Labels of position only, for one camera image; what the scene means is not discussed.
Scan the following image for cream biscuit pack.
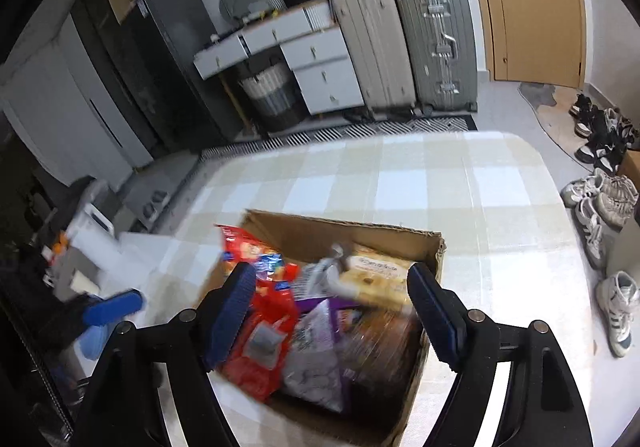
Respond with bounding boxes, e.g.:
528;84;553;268
326;243;413;314

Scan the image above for white purple snack packet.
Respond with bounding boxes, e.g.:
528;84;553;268
282;299;345;413

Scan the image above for red triangular chips bag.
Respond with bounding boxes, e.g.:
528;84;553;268
218;225;300;307

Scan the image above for red wrapped snack pack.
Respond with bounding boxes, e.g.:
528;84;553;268
221;291;298;401

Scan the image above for purple snack packet in box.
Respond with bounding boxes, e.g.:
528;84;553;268
295;297;364;334

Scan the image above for orange bread roll packet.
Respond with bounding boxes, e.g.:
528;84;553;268
338;309;422;397

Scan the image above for white kettle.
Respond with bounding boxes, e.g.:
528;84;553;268
65;203;119;264

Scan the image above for brown SF cardboard box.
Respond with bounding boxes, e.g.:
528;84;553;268
200;210;446;446

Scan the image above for checked tablecloth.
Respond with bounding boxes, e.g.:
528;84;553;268
136;132;593;401

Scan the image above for white sneaker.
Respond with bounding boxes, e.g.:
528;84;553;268
596;271;639;358

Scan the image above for grey sneaker pair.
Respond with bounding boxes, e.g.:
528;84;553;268
560;168;639;269

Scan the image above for striped laundry basket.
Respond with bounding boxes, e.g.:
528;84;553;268
239;61;309;133

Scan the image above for black white shoes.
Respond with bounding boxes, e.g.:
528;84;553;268
568;94;639;175

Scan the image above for white drawer cabinet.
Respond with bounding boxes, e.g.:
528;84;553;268
193;0;364;115

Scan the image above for black refrigerator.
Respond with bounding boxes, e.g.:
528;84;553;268
70;0;243;159

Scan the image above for silver grey suitcase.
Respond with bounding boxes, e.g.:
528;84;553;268
396;0;477;112

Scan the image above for beige suitcase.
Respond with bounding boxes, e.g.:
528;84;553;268
331;0;416;112

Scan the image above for brown wooden door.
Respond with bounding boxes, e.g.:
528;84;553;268
478;0;586;88

